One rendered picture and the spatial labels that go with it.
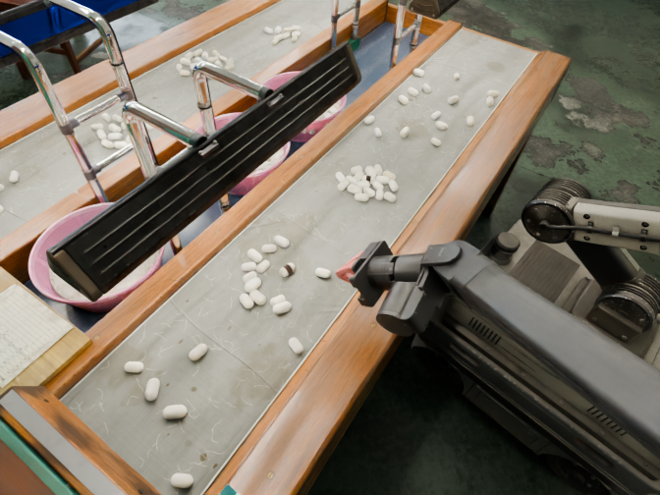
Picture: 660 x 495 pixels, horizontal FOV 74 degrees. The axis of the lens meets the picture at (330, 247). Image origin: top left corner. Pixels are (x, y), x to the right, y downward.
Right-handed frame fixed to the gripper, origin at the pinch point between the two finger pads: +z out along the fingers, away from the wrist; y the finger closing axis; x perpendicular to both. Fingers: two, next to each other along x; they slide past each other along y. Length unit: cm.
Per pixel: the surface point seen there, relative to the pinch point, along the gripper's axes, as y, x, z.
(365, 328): 2.0, 12.0, 0.0
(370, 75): -92, -16, 44
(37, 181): 12, -42, 68
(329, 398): 17.0, 13.3, -1.1
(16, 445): 49, -13, 14
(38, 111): -3, -58, 82
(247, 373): 20.8, 5.5, 12.0
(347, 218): -22.0, 1.2, 15.7
